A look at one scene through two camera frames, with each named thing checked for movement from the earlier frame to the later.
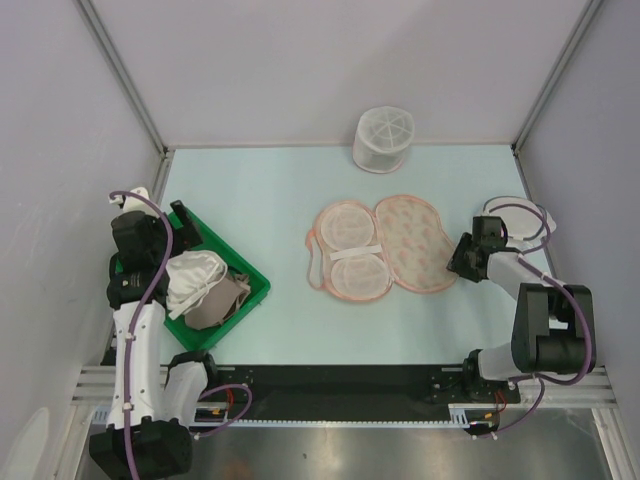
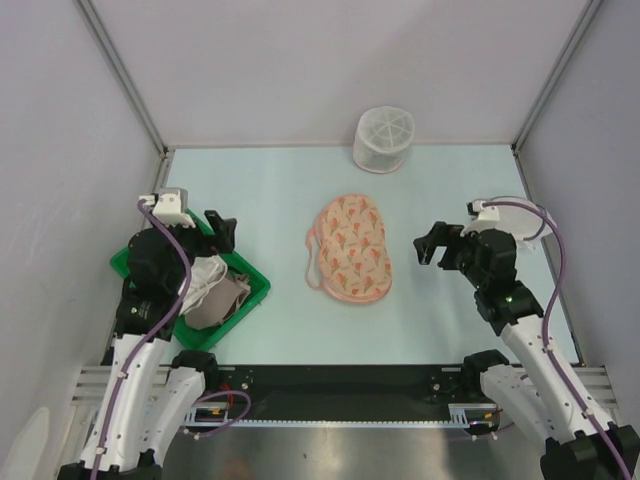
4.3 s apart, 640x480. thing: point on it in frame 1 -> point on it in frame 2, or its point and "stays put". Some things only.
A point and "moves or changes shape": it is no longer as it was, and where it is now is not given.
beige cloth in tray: [222, 301] stays put
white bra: [188, 274] stays put
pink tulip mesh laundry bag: [365, 253] moves or changes shape
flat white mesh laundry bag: [526, 226] stays put
